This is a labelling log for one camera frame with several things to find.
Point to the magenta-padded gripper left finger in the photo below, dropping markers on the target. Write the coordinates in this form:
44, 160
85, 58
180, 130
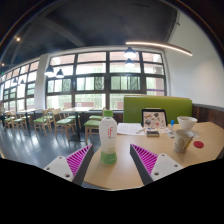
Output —
63, 166

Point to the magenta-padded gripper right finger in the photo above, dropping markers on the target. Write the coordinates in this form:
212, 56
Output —
163, 166

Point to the white drink bottle green cap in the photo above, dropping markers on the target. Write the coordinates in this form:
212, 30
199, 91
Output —
108, 140

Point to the white printed mug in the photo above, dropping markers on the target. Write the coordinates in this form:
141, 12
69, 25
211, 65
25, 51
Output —
181, 141

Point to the small dark box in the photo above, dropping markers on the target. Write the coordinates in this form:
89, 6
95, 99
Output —
152, 133

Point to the small blue-capped bottle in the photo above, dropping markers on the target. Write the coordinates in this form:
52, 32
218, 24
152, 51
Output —
172, 126

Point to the flat round red coaster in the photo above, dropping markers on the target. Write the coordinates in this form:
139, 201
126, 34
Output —
198, 144

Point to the wooden chairs with green seats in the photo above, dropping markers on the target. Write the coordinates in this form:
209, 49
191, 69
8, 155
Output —
63, 122

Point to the sticker-covered black laptop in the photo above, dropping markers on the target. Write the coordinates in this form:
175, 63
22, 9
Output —
154, 119

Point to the white ceramic bowl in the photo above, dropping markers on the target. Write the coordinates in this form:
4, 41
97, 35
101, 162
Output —
186, 122

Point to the white paper sheets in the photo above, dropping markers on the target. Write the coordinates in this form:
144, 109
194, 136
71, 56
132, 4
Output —
129, 128

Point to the wooden dining table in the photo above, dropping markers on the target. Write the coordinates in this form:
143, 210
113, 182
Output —
77, 110
28, 111

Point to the green booth sofa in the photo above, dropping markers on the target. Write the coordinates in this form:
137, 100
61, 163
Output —
133, 110

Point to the dark pendant ceiling lamps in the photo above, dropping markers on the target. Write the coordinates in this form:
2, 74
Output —
130, 53

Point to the long curved light strip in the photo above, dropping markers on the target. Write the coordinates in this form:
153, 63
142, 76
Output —
160, 45

